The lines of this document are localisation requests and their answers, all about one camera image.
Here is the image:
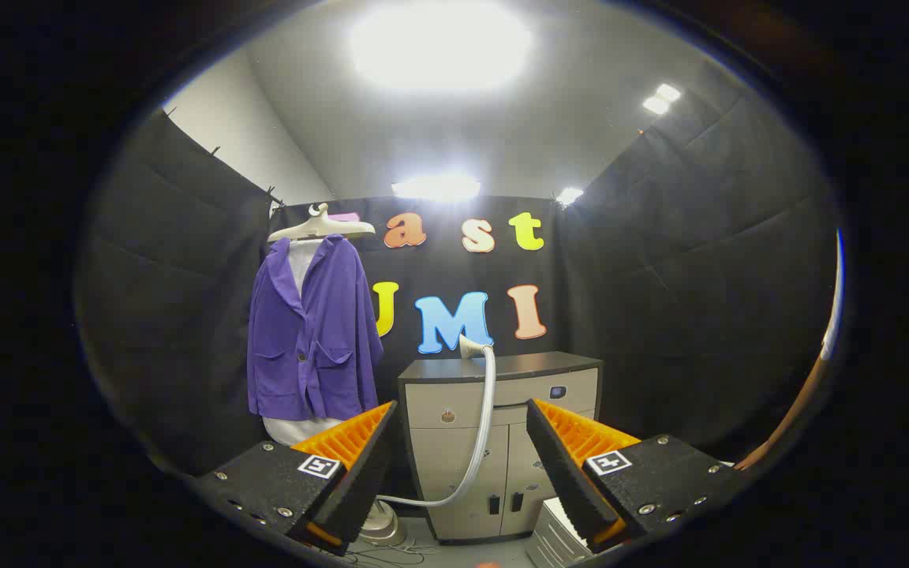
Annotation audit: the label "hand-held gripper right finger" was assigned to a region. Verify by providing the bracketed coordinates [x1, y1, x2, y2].
[526, 398, 747, 553]

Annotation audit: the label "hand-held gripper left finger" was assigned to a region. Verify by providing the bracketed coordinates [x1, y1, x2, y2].
[190, 400, 400, 557]

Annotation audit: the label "garment steamer base unit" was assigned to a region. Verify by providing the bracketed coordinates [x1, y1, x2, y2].
[356, 501, 408, 547]

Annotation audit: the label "purple corduroy jacket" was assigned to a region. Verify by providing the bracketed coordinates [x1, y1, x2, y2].
[247, 234, 384, 423]

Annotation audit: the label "white clothes hanger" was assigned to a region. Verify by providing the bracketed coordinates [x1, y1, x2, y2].
[267, 203, 376, 243]

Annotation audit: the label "white padded mannequin form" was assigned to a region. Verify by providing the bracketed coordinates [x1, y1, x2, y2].
[263, 239, 345, 448]

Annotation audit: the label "grey cabinet with dark top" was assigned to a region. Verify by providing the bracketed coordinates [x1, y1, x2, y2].
[398, 351, 604, 545]

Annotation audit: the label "oblong ceiling light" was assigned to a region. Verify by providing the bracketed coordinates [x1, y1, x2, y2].
[391, 175, 481, 202]

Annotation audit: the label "small twin ceiling light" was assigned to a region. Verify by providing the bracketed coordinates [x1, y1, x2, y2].
[642, 83, 682, 116]

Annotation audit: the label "large ceiling light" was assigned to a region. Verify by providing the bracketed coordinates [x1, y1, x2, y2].
[350, 4, 534, 92]

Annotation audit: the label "thin floor cables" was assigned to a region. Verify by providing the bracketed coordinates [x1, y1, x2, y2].
[344, 540, 432, 567]

